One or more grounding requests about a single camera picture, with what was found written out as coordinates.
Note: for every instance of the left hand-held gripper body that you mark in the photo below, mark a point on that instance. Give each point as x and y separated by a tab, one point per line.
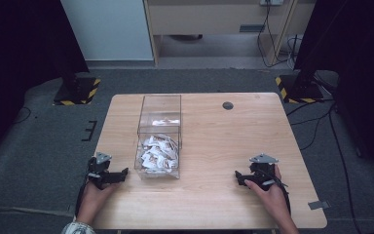
101	171

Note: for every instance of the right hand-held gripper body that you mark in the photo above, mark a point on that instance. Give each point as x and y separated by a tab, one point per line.
262	169

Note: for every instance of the person's left hand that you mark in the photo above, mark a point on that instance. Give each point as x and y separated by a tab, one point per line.
94	200

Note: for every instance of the person's right hand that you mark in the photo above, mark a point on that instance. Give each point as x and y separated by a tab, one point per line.
271	198

